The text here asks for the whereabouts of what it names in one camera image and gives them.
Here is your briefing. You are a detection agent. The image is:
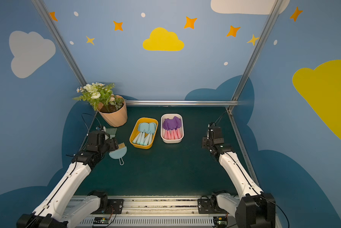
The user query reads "potted artificial flower plant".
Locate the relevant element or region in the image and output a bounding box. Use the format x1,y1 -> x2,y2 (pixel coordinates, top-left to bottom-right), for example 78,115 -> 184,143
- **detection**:
73,83 -> 128,127

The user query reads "green toy rake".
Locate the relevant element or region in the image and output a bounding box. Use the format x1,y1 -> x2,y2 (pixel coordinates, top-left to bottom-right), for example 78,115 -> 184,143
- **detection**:
106,128 -> 117,139

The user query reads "blue toy brush scoop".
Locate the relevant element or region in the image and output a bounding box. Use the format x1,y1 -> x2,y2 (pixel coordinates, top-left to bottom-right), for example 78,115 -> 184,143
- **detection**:
109,143 -> 127,166

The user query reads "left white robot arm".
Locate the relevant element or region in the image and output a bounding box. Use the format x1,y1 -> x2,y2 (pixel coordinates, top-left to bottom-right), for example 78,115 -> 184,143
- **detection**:
16,131 -> 119,228

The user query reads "left circuit board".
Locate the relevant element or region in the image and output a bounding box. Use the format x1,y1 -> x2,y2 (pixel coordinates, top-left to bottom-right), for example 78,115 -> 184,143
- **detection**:
93,217 -> 111,226

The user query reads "right circuit board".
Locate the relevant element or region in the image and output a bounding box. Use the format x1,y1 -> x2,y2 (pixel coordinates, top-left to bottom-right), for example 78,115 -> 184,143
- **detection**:
213,217 -> 228,228

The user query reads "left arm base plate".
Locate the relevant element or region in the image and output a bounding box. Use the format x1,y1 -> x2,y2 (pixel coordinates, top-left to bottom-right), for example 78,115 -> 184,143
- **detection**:
92,199 -> 124,215

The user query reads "white plastic storage box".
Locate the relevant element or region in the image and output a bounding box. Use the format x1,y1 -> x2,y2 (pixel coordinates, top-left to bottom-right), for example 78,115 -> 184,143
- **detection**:
161,114 -> 184,143

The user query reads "yellow plastic storage box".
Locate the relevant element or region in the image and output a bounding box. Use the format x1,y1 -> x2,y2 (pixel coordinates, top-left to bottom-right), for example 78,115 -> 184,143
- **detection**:
130,117 -> 159,149

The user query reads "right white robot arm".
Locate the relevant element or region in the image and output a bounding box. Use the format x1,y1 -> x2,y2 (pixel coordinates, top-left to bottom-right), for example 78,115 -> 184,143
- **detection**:
202,124 -> 276,228

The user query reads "circuit board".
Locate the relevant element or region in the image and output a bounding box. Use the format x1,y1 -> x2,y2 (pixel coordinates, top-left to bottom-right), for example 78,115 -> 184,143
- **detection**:
213,217 -> 228,228
93,217 -> 111,226

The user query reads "purple pointed shovel pink handle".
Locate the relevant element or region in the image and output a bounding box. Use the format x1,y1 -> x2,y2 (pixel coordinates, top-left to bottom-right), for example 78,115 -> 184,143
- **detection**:
164,130 -> 169,140

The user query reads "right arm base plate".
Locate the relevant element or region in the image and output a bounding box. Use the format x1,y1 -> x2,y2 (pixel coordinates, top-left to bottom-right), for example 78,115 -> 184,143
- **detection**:
198,198 -> 226,214

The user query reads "blue round shovel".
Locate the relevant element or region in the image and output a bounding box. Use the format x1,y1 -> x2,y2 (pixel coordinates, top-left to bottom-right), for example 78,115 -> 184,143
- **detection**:
143,134 -> 151,146

